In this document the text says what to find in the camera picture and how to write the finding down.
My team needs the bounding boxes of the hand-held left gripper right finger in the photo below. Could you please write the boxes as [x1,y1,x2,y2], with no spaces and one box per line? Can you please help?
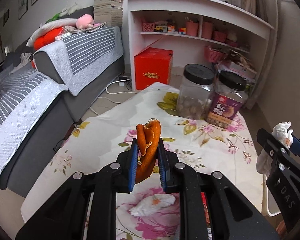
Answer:
[157,139,282,240]

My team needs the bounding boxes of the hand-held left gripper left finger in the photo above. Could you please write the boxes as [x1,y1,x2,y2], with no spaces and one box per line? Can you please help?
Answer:
[15,139,138,240]

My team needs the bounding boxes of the white plastic bin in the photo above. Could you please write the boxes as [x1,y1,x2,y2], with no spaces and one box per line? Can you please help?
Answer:
[262,174,282,217]

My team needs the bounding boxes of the white tissue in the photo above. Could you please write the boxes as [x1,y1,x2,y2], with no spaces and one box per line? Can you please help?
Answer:
[129,194,177,217]
[255,121,294,176]

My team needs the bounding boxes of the orange peel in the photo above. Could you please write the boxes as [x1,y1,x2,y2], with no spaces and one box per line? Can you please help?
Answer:
[135,118,162,185]

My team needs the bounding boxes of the floral tablecloth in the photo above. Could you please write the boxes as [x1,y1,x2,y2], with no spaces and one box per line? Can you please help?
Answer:
[20,82,268,240]

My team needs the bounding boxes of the red snack packet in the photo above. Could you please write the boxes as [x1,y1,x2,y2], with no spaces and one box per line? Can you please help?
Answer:
[201,192,213,232]

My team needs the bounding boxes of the clear jar with black lid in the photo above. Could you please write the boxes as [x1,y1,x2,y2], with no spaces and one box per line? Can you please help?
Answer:
[176,64,215,120]

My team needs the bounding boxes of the purple label nut jar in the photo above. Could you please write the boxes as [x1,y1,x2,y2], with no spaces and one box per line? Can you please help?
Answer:
[206,70,249,130]

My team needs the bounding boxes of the grey sofa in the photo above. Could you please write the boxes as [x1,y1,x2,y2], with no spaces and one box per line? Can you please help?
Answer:
[0,5,126,198]

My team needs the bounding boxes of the red cardboard box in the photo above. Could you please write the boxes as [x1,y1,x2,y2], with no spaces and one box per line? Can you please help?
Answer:
[134,38,174,91]

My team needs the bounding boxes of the pile of books and papers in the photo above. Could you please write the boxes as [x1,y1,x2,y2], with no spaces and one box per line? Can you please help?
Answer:
[216,50,257,81]

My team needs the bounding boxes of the hanging pink basket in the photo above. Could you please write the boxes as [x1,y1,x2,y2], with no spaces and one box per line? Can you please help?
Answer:
[205,45,227,63]

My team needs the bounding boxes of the grey striped quilted cover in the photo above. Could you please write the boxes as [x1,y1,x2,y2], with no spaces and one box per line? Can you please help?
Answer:
[0,67,69,194]
[33,26,124,97]

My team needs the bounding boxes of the pale plush toy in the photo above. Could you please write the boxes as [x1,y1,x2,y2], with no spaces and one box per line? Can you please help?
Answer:
[226,30,238,42]

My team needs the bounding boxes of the pink storage basket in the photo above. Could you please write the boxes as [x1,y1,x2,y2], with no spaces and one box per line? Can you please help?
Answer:
[213,30,227,43]

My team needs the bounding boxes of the pink pen cup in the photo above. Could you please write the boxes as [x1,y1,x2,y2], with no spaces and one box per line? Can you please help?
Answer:
[202,21,214,40]
[185,21,199,37]

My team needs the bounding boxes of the pink plush toy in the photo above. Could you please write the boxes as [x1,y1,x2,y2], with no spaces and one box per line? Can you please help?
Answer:
[75,14,95,29]

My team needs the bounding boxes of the orange red pillow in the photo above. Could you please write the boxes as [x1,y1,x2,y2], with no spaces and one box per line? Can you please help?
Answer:
[33,27,66,51]

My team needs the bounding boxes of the leaning shelf books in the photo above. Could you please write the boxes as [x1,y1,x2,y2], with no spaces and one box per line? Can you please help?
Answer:
[231,0,257,16]

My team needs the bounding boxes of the tall stack of books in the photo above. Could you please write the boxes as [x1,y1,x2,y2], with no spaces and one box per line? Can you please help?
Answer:
[93,0,124,28]

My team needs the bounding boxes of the white pillow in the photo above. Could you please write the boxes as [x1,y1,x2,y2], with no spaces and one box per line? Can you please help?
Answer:
[26,19,78,47]

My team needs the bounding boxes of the white bookshelf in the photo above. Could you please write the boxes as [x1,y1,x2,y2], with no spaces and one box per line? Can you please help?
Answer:
[123,0,276,111]

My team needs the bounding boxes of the green plush toy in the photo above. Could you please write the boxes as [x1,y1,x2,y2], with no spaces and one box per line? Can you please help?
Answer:
[45,12,63,23]

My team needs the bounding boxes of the white plush toy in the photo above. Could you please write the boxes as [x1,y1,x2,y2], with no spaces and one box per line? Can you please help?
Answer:
[60,2,79,14]

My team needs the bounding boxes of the white cable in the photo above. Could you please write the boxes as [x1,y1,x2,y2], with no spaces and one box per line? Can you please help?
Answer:
[88,80,138,116]

